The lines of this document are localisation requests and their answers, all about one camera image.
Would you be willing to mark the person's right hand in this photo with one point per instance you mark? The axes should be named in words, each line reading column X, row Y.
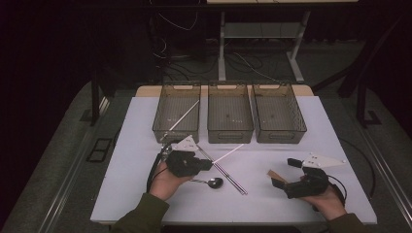
column 329, row 204

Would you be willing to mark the translucent brown plastic bin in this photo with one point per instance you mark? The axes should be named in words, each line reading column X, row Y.
column 181, row 97
column 230, row 113
column 278, row 113

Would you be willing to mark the metal floor rail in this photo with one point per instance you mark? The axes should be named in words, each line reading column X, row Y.
column 75, row 165
column 389, row 181

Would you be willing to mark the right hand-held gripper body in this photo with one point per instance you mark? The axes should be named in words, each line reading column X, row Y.
column 309, row 186

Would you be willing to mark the black metal stand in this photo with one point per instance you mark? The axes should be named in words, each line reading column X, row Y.
column 95, row 103
column 361, row 103

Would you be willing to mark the metal chopstick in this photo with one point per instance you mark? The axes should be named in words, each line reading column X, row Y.
column 234, row 180

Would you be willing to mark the white metal frame desk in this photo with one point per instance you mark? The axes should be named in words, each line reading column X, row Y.
column 222, row 48

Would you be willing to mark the metal spoon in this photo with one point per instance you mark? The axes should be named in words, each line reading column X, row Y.
column 216, row 183

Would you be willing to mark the brown card piece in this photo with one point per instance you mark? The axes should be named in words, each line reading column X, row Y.
column 276, row 175

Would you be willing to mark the person's left hand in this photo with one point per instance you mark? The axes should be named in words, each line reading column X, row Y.
column 162, row 183

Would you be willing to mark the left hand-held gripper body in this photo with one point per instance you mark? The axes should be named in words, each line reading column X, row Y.
column 183, row 163

